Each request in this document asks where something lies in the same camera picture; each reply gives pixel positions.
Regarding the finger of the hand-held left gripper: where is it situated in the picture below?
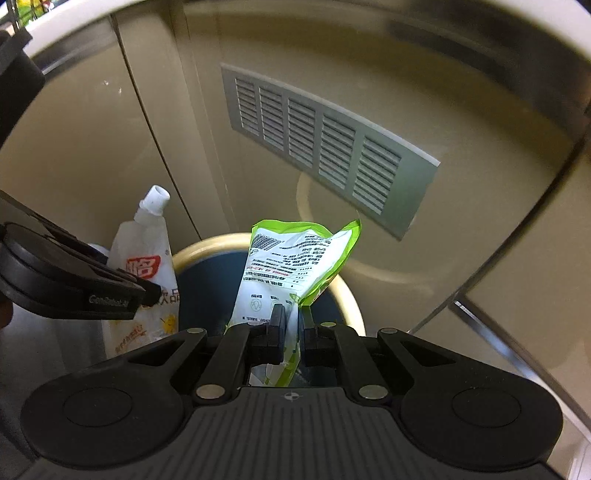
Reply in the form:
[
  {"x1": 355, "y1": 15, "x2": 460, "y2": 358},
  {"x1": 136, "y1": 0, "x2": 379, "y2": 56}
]
[{"x1": 105, "y1": 264, "x2": 163, "y2": 309}]

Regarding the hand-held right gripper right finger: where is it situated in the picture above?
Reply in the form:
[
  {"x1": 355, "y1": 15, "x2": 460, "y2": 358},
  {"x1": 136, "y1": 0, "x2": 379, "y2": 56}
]
[{"x1": 298, "y1": 307, "x2": 469, "y2": 406}]

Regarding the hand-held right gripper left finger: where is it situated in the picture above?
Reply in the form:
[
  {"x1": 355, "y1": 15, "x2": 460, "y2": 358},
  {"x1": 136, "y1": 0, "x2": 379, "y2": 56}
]
[{"x1": 108, "y1": 304, "x2": 288, "y2": 406}]

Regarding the white spouted drink pouch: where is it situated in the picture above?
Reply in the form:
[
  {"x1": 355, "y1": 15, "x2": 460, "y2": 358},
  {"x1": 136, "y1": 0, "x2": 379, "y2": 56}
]
[{"x1": 100, "y1": 185, "x2": 180, "y2": 358}]

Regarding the beige trash bin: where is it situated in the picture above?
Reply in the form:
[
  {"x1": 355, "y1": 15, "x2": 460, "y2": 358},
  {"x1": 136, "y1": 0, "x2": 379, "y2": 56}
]
[{"x1": 172, "y1": 233, "x2": 366, "y2": 385}]

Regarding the green and white snack bag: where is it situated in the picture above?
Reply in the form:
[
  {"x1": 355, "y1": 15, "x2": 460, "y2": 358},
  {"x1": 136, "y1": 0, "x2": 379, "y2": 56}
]
[{"x1": 224, "y1": 219, "x2": 362, "y2": 387}]

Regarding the beige cabinet door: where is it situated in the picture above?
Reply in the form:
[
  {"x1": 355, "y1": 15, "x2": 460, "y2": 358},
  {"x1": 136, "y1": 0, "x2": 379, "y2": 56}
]
[
  {"x1": 180, "y1": 0, "x2": 583, "y2": 324},
  {"x1": 0, "y1": 18, "x2": 241, "y2": 259}
]

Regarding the grey vent grille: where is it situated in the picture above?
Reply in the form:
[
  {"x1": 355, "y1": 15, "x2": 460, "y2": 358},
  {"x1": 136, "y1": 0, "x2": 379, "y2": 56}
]
[{"x1": 220, "y1": 63, "x2": 441, "y2": 241}]

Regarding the dark object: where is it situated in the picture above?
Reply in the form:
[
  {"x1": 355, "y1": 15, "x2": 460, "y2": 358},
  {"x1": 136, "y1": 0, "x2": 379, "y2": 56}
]
[{"x1": 0, "y1": 28, "x2": 46, "y2": 148}]

